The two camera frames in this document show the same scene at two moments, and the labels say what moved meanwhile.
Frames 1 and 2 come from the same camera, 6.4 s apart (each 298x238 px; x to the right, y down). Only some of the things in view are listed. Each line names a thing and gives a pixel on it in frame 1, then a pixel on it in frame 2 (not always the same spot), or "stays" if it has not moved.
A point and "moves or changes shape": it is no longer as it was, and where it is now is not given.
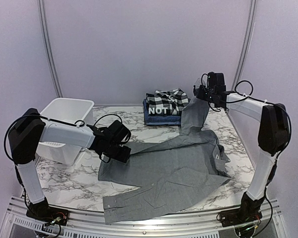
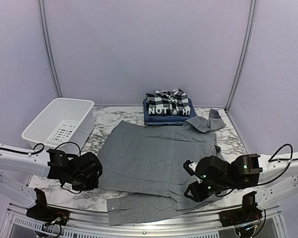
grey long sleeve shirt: x=171 y=175 moves or changes shape
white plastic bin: x=74 y=110 stays
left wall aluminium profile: x=52 y=62 stays
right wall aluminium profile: x=247 y=43 stays
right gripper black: x=200 y=94 → x=198 y=196
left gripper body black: x=112 y=152 → x=82 y=183
